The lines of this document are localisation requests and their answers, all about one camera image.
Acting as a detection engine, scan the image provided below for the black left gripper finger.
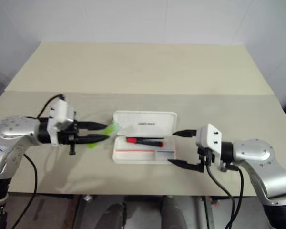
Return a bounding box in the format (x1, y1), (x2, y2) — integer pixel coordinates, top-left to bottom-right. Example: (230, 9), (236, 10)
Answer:
(76, 134), (111, 144)
(77, 121), (109, 131)

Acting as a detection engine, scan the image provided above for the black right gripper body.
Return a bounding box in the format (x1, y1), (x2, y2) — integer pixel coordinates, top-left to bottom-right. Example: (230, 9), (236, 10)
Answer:
(197, 147), (217, 173)

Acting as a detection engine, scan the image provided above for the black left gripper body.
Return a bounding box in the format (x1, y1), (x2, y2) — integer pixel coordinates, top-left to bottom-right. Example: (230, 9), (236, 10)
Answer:
(57, 119), (81, 155)

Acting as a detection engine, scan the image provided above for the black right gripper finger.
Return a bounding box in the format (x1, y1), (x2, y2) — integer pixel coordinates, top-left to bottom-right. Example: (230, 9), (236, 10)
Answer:
(167, 159), (204, 173)
(172, 129), (197, 138)

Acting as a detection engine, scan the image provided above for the green marker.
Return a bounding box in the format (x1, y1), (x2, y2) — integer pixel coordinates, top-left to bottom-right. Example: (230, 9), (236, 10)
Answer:
(86, 121), (123, 150)

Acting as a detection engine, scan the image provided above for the white pencil case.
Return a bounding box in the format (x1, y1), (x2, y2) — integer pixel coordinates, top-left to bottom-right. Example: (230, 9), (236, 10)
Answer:
(112, 110), (178, 166)

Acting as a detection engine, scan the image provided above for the red marker with black cap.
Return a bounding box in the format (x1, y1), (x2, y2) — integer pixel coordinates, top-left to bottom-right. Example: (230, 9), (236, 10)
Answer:
(125, 136), (165, 147)

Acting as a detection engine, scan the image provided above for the dark rounded shape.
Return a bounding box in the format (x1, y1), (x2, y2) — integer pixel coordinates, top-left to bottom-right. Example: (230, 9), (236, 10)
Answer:
(104, 201), (129, 229)

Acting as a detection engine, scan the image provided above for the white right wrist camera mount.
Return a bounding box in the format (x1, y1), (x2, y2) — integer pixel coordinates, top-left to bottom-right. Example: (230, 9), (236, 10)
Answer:
(195, 123), (223, 168)

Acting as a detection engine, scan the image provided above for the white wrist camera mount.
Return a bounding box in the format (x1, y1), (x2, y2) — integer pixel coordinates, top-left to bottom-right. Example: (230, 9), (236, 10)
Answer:
(195, 123), (223, 168)
(48, 98), (76, 145)

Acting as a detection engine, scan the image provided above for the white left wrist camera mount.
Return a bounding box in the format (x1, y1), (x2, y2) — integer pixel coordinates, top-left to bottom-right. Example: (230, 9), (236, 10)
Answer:
(48, 98), (76, 145)

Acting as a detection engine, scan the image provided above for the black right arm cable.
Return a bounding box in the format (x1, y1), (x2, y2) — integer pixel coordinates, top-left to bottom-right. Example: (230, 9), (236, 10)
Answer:
(228, 166), (244, 227)
(205, 163), (235, 229)

